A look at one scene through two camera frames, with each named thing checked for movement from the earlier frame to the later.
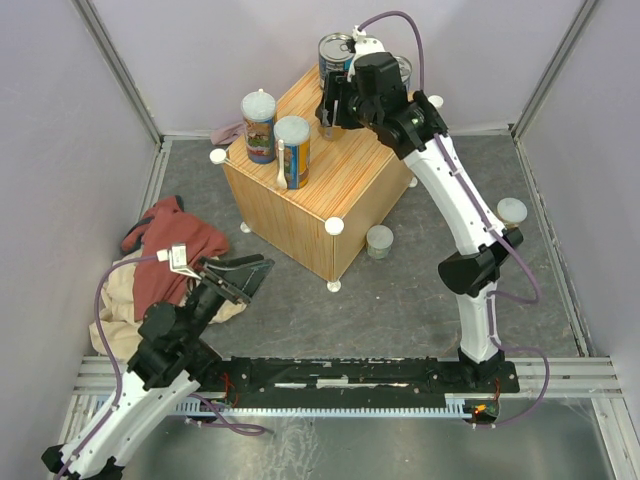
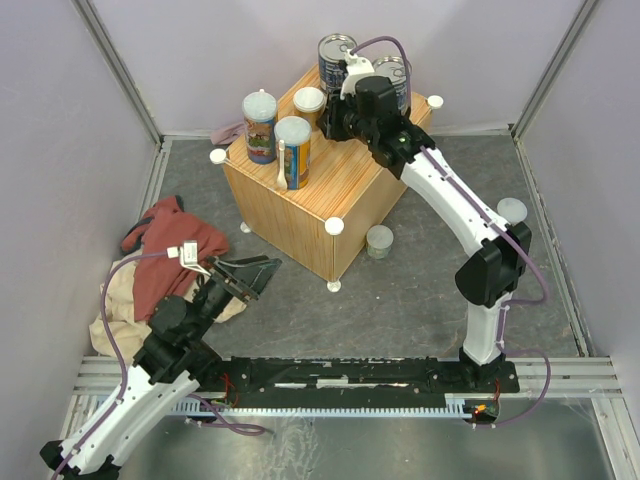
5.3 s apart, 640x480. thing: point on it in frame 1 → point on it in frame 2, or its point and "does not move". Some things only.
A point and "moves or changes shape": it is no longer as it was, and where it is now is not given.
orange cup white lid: x=331 y=132 moves or changes shape
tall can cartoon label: x=258 y=111 does not move
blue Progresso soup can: x=334 y=55 does not move
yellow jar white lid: x=511 y=212 does not move
